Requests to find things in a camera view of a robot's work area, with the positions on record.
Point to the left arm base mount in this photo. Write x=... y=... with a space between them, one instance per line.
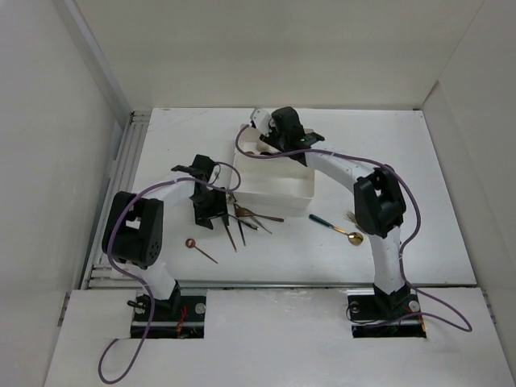
x=184 y=321

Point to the white near plastic container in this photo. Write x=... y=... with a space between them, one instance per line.
x=278 y=183

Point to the copper fork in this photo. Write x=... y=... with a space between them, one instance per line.
x=230 y=234

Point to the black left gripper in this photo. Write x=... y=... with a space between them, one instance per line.
x=205 y=217

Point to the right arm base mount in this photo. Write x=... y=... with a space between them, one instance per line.
x=372 y=321

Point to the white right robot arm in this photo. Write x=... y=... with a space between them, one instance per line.
x=379 y=204

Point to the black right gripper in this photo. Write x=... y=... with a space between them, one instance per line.
x=271 y=139

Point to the black fork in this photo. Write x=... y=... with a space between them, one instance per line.
x=240 y=225

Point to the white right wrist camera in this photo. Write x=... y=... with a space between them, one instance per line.
x=262 y=120

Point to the small copper spoon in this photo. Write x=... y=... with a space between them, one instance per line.
x=191 y=244

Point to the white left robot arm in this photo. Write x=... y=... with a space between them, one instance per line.
x=133 y=237

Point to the white plastic container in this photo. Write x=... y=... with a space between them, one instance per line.
x=278 y=183
x=248 y=139

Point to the gold fork green handle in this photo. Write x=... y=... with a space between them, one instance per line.
x=351 y=216

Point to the white far plastic container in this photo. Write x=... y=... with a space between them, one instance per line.
x=248 y=139

